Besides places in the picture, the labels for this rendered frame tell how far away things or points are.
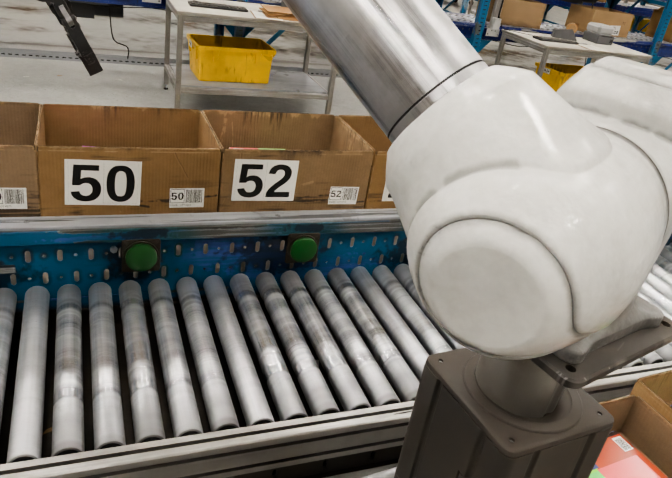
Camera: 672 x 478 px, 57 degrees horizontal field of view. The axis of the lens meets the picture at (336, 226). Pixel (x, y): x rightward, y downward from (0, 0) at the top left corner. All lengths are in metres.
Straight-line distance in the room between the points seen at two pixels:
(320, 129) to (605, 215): 1.47
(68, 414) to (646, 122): 0.98
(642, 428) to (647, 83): 0.86
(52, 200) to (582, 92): 1.16
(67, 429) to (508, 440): 0.73
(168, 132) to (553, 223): 1.44
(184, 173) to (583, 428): 1.02
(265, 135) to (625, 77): 1.31
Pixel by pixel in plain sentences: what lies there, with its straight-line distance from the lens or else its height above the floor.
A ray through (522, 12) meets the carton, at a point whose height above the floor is 0.94.
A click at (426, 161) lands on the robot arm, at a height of 1.42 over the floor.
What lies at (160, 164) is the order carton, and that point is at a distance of 1.47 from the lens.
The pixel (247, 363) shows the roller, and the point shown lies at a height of 0.75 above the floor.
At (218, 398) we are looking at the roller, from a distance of 1.22.
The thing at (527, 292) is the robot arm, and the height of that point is 1.38.
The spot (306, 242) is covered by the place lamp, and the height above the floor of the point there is 0.84.
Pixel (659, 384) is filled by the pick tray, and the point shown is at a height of 0.82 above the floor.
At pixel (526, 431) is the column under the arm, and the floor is 1.08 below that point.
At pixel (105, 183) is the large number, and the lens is 1.48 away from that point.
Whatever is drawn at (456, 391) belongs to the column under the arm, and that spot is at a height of 1.08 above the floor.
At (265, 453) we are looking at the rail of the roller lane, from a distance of 1.18.
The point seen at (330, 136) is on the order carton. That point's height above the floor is 0.98.
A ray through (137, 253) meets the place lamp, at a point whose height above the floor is 0.83.
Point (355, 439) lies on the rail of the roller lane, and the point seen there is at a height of 0.71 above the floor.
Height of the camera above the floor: 1.58
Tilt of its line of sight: 26 degrees down
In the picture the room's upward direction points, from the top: 10 degrees clockwise
